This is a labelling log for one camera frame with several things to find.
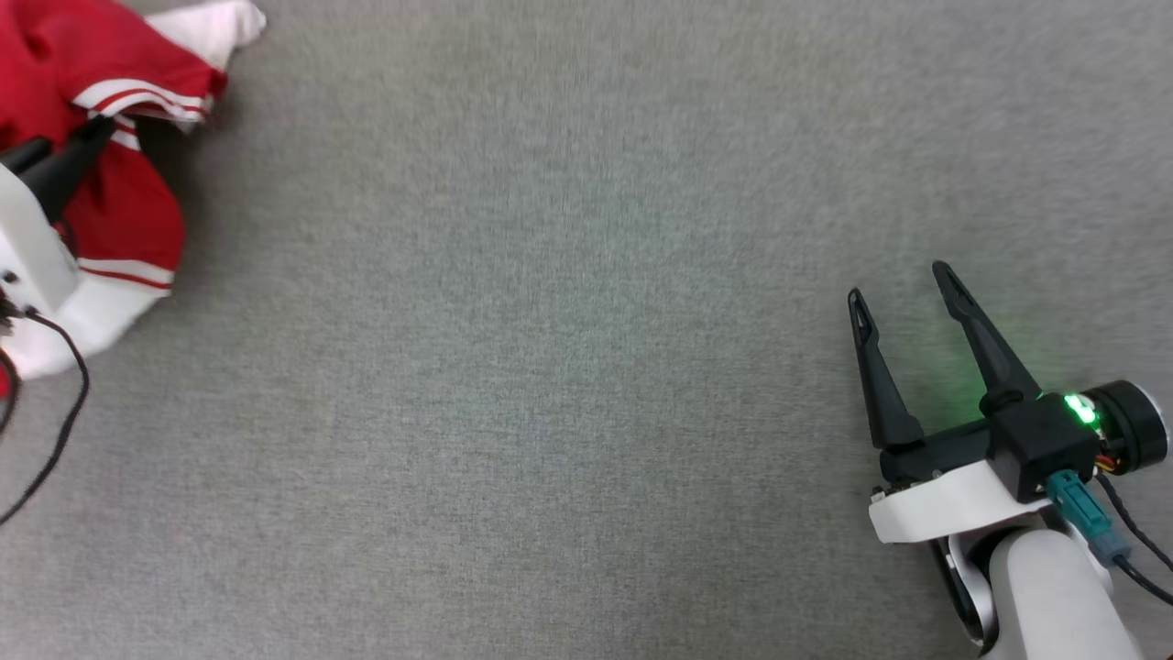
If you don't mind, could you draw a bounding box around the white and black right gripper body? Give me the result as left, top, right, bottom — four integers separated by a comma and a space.
869, 423, 1055, 544

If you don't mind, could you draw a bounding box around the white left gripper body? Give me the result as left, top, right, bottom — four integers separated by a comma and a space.
0, 163, 83, 318

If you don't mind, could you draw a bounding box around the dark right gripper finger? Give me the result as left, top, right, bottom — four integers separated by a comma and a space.
848, 288, 925, 450
932, 261, 1041, 418

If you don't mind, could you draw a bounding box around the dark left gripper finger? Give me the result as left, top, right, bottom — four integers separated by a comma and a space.
0, 137, 53, 175
37, 115, 116, 221

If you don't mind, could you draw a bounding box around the red and white garment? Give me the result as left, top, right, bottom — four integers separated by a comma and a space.
0, 0, 268, 400

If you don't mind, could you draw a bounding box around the teal cable connector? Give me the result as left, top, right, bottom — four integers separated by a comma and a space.
1045, 469, 1130, 565

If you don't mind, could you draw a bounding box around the black cylinder with white ring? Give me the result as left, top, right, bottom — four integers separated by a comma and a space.
1086, 380, 1169, 476

